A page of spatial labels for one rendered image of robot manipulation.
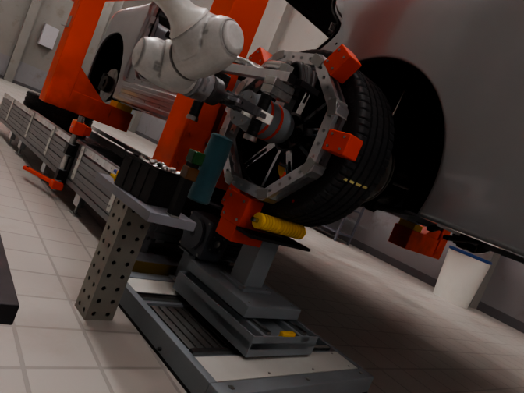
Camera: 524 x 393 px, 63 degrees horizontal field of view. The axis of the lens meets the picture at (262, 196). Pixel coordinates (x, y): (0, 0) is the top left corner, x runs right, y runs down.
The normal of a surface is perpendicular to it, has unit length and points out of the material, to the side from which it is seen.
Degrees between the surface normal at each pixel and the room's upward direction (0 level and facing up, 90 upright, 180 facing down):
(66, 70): 90
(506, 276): 90
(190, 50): 135
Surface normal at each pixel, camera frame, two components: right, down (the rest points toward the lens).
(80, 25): 0.63, 0.31
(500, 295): -0.73, -0.25
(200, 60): -0.43, 0.70
